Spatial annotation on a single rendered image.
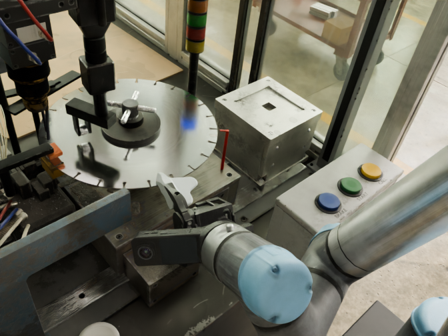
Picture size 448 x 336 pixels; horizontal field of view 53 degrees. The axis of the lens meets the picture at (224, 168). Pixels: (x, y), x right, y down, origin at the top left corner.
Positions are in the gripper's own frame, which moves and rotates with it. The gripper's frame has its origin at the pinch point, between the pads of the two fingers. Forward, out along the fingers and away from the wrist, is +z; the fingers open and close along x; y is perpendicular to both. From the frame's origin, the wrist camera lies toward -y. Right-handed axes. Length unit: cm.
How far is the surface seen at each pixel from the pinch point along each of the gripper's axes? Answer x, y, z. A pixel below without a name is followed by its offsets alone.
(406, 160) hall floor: -41, 164, 95
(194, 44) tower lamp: 28.9, 21.7, 25.1
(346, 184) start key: -1.6, 34.7, -7.5
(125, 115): 17.6, -1.3, 6.9
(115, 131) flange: 14.8, -3.2, 9.7
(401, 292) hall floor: -74, 103, 45
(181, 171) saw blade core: 7.1, 4.6, -0.6
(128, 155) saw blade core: 10.8, -2.6, 5.4
